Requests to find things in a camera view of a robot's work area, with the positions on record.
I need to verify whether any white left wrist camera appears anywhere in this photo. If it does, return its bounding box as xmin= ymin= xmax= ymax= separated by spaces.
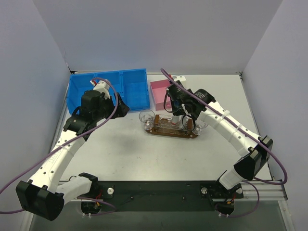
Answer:
xmin=90 ymin=80 xmax=110 ymax=98

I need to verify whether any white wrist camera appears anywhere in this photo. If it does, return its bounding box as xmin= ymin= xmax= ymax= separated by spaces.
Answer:
xmin=90 ymin=80 xmax=110 ymax=98
xmin=172 ymin=75 xmax=187 ymax=88

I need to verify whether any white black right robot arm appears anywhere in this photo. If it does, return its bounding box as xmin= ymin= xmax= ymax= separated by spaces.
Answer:
xmin=166 ymin=84 xmax=273 ymax=190

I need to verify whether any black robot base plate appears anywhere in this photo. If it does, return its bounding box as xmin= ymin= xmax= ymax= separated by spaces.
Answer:
xmin=80 ymin=180 xmax=244 ymax=215

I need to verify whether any brown wooden tray holder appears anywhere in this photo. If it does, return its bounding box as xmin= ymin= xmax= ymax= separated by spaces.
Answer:
xmin=146 ymin=114 xmax=198 ymax=139

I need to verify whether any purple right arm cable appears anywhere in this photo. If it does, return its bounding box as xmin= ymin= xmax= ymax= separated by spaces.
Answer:
xmin=160 ymin=68 xmax=288 ymax=218

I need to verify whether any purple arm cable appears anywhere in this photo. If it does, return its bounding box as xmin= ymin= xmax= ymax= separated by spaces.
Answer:
xmin=0 ymin=77 xmax=118 ymax=216
xmin=160 ymin=68 xmax=288 ymax=218

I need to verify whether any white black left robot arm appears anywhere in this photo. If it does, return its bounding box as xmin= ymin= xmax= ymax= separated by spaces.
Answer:
xmin=16 ymin=90 xmax=129 ymax=221

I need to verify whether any blue plastic bin left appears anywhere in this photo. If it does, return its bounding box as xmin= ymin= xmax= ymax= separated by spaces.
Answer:
xmin=66 ymin=73 xmax=96 ymax=114

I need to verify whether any white toothpaste red cap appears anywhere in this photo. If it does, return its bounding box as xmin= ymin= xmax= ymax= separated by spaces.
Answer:
xmin=170 ymin=115 xmax=179 ymax=126

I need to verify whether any blue plastic bin right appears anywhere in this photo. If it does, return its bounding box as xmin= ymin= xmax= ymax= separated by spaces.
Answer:
xmin=122 ymin=69 xmax=150 ymax=111

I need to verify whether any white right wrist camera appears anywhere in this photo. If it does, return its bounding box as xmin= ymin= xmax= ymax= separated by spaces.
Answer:
xmin=172 ymin=75 xmax=187 ymax=88

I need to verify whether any aluminium frame rail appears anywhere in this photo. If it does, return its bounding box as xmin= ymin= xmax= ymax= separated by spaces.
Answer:
xmin=56 ymin=178 xmax=287 ymax=202

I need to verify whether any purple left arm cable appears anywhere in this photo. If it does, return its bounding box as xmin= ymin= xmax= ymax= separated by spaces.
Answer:
xmin=0 ymin=77 xmax=118 ymax=216

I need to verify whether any pink wooden drawer box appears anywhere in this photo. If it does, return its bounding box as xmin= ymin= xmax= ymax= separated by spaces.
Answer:
xmin=150 ymin=79 xmax=170 ymax=111

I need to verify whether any white toothpaste blue cap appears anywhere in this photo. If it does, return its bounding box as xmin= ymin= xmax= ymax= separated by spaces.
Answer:
xmin=181 ymin=116 xmax=188 ymax=130

